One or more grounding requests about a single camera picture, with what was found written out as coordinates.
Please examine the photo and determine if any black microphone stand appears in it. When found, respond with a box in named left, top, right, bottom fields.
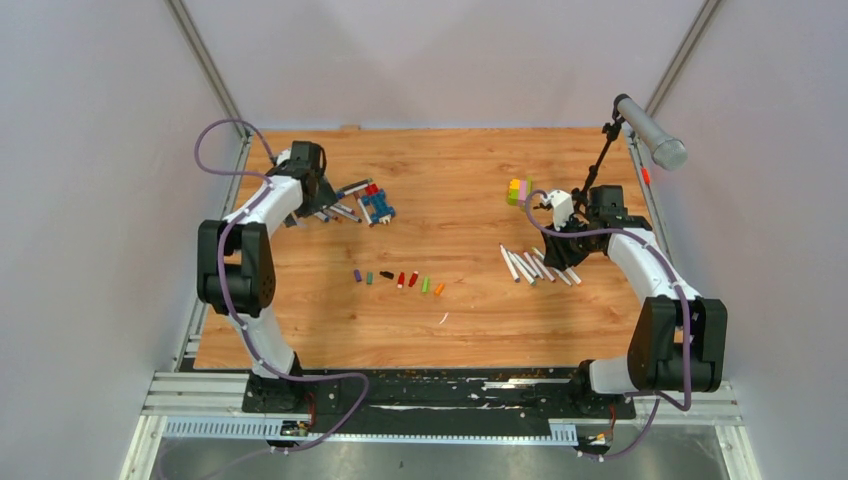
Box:
left=572, top=113, right=624, bottom=204

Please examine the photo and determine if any blue red block toy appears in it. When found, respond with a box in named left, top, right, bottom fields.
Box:
left=360, top=184, right=396, bottom=225

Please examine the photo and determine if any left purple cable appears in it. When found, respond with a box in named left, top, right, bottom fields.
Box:
left=193, top=119, right=371, bottom=452

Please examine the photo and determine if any black capped pen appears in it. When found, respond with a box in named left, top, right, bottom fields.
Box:
left=523, top=252, right=544, bottom=279

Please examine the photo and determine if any slotted cable duct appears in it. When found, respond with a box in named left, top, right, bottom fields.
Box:
left=162, top=415, right=579, bottom=446

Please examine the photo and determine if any red capped short pen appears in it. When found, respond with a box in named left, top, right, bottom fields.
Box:
left=532, top=247, right=556, bottom=282

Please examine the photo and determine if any colourful block stack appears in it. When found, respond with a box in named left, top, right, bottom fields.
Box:
left=506, top=178, right=532, bottom=208

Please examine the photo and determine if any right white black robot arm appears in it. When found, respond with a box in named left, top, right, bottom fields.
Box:
left=539, top=185, right=728, bottom=418

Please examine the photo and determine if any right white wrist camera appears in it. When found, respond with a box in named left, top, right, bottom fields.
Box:
left=542, top=189, right=574, bottom=231

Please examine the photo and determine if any white pen body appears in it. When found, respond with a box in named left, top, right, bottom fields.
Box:
left=499, top=244, right=520, bottom=283

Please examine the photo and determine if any white pen by blocks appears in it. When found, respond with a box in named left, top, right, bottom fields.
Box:
left=354, top=193, right=373, bottom=227

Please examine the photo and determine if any silver microphone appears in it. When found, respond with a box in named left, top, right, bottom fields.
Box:
left=613, top=94, right=688, bottom=171

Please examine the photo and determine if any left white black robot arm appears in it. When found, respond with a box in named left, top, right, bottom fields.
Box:
left=197, top=141, right=337, bottom=413

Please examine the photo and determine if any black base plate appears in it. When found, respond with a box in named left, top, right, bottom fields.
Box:
left=241, top=367, right=636, bottom=437

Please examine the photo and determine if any green capped white pen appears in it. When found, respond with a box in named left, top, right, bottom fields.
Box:
left=565, top=268, right=582, bottom=285

